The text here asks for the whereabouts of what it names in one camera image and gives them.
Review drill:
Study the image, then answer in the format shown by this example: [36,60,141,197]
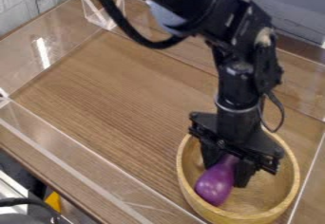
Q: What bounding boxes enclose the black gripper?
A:
[189,106,285,188]

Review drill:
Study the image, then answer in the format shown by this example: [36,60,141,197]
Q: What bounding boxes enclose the purple toy eggplant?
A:
[194,155,238,206]

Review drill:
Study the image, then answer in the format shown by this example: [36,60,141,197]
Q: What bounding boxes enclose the brown wooden bowl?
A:
[177,133,301,224]

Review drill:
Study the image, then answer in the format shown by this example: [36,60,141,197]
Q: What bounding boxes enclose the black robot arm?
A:
[150,0,285,188]

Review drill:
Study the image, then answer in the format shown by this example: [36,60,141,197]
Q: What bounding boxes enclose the yellow label on base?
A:
[44,192,63,212]

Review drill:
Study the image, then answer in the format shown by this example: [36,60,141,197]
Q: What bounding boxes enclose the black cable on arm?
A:
[87,0,188,50]

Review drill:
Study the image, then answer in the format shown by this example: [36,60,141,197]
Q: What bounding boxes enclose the clear acrylic wall panels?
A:
[0,0,325,224]

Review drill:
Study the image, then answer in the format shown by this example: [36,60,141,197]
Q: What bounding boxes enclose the black cable lower left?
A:
[0,196,56,224]

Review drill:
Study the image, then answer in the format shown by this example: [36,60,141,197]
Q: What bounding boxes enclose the clear acrylic corner bracket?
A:
[82,0,126,31]

